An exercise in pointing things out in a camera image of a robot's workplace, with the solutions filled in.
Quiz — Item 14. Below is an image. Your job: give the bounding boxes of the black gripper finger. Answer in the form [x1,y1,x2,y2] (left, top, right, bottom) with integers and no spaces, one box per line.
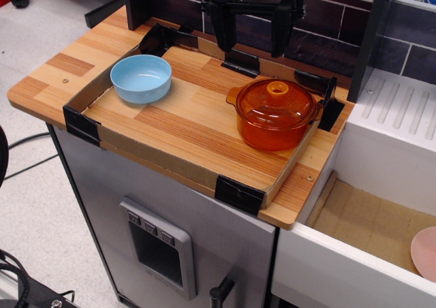
[271,5,292,58]
[208,1,236,52]

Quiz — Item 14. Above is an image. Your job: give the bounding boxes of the orange transparent pot lid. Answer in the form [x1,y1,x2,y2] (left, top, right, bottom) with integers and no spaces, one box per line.
[234,79,320,130]

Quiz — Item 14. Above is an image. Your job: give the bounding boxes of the orange transparent pot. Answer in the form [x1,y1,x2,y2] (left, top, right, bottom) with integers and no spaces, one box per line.
[226,86,324,151]

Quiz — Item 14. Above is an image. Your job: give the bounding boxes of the light blue bowl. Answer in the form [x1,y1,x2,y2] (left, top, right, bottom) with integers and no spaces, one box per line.
[110,55,172,104]

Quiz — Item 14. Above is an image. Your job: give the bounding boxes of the cardboard fence with black tape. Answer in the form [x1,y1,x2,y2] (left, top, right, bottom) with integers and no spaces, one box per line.
[63,24,349,224]

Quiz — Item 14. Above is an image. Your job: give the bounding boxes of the grey toy dishwasher cabinet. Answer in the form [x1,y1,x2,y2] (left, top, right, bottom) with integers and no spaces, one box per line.
[50,127,276,307]

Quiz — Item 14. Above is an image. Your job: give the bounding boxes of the white toy sink unit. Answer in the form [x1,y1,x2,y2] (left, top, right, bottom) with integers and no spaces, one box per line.
[272,70,435,307]

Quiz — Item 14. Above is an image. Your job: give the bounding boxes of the pink plate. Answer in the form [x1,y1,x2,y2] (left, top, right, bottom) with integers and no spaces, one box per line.
[410,226,435,282]

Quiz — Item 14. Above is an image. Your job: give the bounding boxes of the dark shelf upright post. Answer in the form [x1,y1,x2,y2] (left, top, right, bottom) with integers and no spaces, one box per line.
[347,0,389,103]

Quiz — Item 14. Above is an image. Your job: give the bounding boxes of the black floor cable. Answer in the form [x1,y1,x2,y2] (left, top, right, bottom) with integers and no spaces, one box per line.
[3,132,59,181]

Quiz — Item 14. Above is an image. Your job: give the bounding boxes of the black cabinet door handle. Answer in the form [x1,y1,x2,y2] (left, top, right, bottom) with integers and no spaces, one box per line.
[209,277,235,308]

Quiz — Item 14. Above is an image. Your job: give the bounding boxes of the black equipment with cables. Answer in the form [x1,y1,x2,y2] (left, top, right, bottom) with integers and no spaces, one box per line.
[1,250,78,307]

